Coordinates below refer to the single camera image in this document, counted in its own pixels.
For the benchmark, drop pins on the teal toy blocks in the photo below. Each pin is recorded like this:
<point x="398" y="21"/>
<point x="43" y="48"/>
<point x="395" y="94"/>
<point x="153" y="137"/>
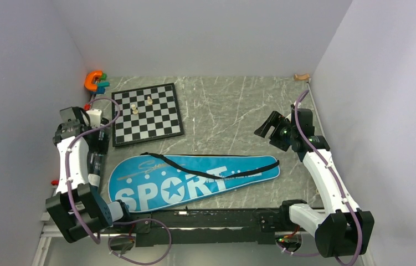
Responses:
<point x="102" y="83"/>

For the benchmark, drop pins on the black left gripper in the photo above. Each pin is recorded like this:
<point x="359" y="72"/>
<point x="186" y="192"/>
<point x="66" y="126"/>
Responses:
<point x="101" y="146"/>

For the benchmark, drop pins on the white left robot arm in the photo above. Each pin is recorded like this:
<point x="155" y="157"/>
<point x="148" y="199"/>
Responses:
<point x="77" y="209"/>

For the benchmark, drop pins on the blue racket bag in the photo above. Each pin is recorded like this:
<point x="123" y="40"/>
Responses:
<point x="150" y="182"/>

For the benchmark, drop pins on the cream chess piece front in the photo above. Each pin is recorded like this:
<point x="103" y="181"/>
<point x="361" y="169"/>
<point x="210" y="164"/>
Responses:
<point x="134" y="109"/>

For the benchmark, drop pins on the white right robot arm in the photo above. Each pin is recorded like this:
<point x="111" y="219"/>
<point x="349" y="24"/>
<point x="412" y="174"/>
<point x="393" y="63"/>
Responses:
<point x="343" y="229"/>

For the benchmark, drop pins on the black shuttlecock tube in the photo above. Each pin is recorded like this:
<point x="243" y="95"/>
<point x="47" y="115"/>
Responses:
<point x="95" y="166"/>

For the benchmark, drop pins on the orange horseshoe magnet toy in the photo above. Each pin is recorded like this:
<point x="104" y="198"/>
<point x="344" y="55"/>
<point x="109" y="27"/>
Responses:
<point x="92" y="80"/>

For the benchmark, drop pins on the black white chessboard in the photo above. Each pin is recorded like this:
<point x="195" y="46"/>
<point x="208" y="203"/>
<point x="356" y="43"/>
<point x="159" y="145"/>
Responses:
<point x="158" y="121"/>

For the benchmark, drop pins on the small wooden arch block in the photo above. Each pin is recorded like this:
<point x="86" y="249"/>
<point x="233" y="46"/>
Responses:
<point x="303" y="77"/>

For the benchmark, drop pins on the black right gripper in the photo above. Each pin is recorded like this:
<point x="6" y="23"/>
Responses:
<point x="277" y="121"/>

